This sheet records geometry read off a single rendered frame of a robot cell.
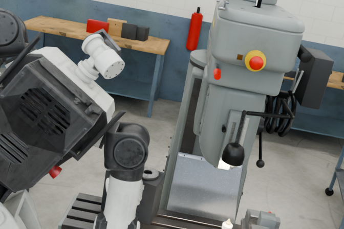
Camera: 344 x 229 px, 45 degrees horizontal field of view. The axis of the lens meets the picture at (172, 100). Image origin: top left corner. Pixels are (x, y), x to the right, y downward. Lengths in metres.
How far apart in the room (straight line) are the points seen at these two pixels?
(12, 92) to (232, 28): 0.63
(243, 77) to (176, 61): 4.46
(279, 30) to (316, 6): 4.59
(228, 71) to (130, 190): 0.50
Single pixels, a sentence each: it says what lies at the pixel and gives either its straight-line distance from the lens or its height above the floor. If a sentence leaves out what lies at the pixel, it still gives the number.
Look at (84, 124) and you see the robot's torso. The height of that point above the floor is 1.62.
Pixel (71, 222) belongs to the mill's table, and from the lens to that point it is 1.73.
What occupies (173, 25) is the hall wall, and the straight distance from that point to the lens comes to 5.70.
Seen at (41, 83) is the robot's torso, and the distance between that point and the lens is 0.94.
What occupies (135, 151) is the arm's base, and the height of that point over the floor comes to 1.53.
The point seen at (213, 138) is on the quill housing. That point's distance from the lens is 1.46.
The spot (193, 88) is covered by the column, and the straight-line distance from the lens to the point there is 1.87.
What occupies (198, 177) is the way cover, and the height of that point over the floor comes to 1.03.
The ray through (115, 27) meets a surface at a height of 0.99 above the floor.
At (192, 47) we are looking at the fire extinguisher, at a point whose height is 0.85.
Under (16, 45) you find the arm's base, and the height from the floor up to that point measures 1.74.
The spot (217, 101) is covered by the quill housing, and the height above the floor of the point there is 1.56.
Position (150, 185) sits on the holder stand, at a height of 1.15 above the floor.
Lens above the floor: 2.02
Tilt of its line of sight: 20 degrees down
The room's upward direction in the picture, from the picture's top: 11 degrees clockwise
